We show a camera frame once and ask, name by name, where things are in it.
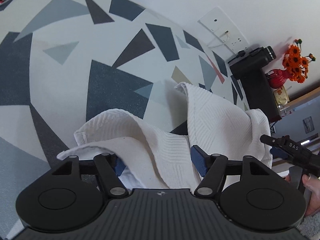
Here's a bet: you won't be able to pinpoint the person's right hand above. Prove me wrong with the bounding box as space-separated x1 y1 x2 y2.
285 174 320 217

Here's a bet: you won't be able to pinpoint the white textured garment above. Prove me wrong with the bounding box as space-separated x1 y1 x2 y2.
56 81 273 190

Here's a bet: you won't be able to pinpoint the black insulated bottle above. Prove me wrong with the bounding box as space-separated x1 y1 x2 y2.
229 45 277 80

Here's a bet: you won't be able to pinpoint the geometric patterned mat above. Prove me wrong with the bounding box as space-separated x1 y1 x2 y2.
0 0 250 233

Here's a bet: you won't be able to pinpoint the small photo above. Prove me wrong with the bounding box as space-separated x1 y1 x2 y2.
302 117 314 134

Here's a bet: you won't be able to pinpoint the wooden shelf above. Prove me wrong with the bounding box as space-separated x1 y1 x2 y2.
282 87 320 111

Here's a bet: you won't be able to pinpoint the orange artificial flowers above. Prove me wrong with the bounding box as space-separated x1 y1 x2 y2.
282 39 316 83

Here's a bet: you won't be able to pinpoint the glass jar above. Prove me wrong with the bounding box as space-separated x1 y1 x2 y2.
274 85 292 106

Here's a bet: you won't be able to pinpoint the red vase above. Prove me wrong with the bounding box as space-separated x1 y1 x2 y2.
265 69 292 89

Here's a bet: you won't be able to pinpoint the person's right forearm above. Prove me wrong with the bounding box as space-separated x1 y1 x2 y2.
297 214 320 238

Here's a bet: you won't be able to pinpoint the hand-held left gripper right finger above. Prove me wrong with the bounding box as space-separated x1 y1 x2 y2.
190 144 273 198

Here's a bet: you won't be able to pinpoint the black cabinet box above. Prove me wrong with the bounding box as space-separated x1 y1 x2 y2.
239 67 281 123

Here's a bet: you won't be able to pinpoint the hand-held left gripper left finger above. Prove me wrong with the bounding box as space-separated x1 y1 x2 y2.
51 152 129 198

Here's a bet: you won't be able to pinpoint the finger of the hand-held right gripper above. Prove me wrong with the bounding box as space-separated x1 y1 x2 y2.
260 134 285 148
269 146 285 159

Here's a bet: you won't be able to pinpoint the white wall socket panel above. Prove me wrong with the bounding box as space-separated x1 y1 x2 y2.
197 6 250 53

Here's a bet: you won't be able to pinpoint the white usb cable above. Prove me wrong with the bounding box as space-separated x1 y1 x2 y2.
207 30 229 48

